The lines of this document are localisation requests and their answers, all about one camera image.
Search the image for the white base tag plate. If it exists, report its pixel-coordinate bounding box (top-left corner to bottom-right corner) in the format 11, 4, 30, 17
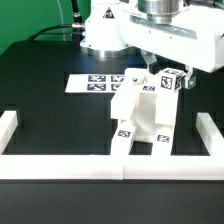
65, 74, 125, 93

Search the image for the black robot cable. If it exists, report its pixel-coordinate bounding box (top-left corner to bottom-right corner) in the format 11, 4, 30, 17
27, 0, 88, 42

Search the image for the white chair back part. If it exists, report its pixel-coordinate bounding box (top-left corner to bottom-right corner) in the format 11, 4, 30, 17
111, 68, 183, 125

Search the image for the white U-shaped fence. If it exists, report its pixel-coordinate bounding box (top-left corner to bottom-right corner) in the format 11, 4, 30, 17
0, 112, 224, 181

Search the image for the white tagged cube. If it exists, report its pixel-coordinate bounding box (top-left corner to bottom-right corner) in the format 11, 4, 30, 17
159, 68, 184, 91

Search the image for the grey thin cable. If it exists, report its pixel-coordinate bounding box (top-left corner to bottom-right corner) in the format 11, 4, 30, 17
56, 0, 66, 42

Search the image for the white chair seat part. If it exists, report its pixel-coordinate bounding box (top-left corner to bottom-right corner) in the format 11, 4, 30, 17
132, 92, 178, 143

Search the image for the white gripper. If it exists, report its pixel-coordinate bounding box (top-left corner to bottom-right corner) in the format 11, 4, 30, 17
119, 0, 224, 89

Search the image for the white chair side bar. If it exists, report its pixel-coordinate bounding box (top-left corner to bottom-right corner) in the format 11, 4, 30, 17
0, 111, 18, 155

